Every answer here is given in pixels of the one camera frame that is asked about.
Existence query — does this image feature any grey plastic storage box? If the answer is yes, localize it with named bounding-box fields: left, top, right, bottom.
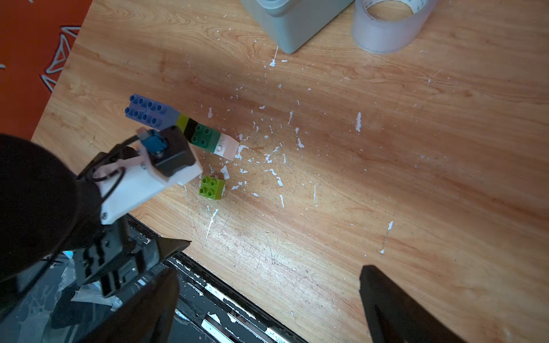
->
left=240, top=0, right=353, bottom=54

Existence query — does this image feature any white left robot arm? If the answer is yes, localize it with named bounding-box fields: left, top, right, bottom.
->
left=1, top=127, right=202, bottom=307

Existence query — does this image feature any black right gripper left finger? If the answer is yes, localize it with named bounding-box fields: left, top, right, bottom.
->
left=81, top=268, right=180, bottom=342

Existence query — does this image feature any dark green lego brick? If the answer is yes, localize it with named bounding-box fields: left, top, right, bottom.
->
left=190, top=124, right=221, bottom=152

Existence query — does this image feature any lime lego brick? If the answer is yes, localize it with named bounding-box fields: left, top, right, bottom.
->
left=175, top=114, right=190, bottom=132
left=199, top=176, right=225, bottom=200

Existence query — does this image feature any white lego brick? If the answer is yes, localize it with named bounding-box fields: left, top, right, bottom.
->
left=214, top=134, right=240, bottom=161

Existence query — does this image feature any blue long lego brick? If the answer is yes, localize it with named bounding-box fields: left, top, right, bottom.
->
left=124, top=94, right=180, bottom=131

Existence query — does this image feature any clear tape roll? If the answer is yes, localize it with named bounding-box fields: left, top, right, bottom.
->
left=351, top=0, right=438, bottom=54

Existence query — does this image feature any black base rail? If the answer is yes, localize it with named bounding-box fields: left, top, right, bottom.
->
left=0, top=214, right=310, bottom=343

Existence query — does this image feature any black lego brick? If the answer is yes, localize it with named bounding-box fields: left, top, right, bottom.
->
left=183, top=118, right=198, bottom=143

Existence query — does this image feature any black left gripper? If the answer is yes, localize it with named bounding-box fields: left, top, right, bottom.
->
left=73, top=216, right=191, bottom=298

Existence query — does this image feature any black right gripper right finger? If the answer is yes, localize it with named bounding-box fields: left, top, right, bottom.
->
left=360, top=265, right=464, bottom=342

